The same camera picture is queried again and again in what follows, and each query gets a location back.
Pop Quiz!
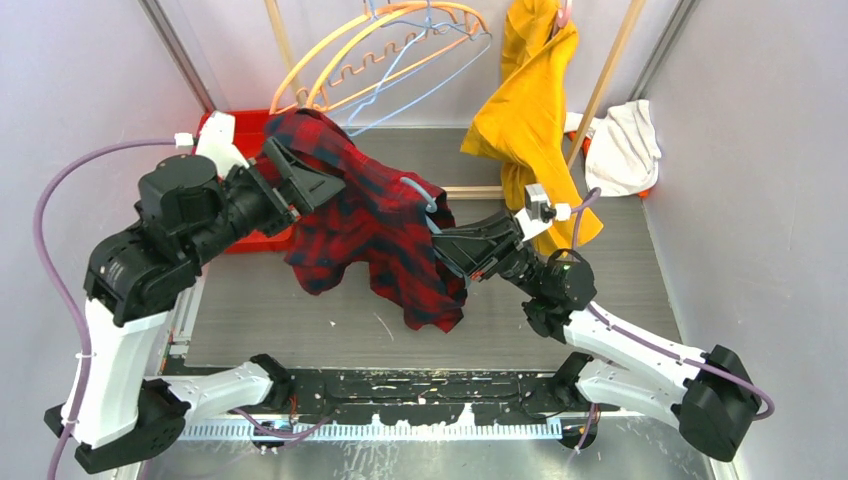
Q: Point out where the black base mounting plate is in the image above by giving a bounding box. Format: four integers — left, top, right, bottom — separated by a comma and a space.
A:
227, 368, 621, 428

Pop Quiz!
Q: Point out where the yellow pleated skirt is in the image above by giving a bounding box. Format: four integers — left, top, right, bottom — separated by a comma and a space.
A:
460, 0, 605, 257

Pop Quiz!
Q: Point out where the pink plastic hanger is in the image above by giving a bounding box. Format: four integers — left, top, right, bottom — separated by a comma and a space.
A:
553, 0, 573, 32

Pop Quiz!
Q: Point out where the aluminium rail frame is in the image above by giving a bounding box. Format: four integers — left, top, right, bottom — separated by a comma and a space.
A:
123, 264, 727, 442

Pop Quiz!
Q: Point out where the orange notched hanger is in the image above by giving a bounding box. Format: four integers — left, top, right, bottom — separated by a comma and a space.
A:
311, 13, 492, 114

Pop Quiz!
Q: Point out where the orange plastic hanger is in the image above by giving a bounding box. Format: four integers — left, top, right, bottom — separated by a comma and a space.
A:
268, 1, 489, 117

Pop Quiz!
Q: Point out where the orange object under cloth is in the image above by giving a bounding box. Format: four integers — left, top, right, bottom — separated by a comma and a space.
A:
565, 131, 651, 199

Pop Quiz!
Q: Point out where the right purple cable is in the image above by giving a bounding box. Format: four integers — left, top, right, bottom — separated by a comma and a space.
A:
569, 186, 776, 454

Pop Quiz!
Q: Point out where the red plaid garment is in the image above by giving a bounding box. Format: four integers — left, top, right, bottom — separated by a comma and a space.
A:
264, 109, 467, 333

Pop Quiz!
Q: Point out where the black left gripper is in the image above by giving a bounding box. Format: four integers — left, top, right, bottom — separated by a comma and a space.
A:
183, 138, 344, 269

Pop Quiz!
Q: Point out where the white cloth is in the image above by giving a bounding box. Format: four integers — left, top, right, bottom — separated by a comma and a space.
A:
584, 99, 662, 197

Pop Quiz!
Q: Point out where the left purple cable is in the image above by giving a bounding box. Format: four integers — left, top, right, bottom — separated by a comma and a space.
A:
33, 137, 333, 480

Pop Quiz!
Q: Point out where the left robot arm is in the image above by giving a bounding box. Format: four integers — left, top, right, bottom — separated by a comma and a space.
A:
44, 139, 345, 475

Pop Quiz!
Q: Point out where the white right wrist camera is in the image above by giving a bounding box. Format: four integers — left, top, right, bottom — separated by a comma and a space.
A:
513, 183, 573, 241

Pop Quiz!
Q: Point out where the red plastic bin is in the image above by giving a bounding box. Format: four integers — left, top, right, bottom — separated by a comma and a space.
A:
195, 109, 299, 256

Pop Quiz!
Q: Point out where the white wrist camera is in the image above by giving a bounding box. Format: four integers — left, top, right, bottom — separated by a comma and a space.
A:
173, 111, 251, 178
513, 183, 573, 241

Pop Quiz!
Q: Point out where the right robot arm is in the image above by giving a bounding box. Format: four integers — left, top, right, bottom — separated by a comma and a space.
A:
432, 210, 774, 462

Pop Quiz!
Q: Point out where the wooden clothes rack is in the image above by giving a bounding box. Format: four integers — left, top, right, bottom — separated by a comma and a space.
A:
263, 1, 647, 200

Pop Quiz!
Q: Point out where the purple cable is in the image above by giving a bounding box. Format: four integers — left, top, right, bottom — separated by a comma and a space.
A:
569, 186, 776, 454
33, 137, 333, 480

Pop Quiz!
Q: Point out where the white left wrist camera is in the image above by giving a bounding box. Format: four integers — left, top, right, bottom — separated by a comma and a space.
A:
173, 111, 251, 178

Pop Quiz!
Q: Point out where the teal plastic hanger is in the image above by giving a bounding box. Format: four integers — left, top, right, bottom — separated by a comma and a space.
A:
400, 176, 442, 235

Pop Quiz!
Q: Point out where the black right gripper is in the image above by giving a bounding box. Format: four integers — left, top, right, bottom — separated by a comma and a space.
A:
427, 207, 546, 299

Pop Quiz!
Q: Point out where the light blue wire hanger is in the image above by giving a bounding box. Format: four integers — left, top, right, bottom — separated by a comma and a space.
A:
339, 1, 493, 137

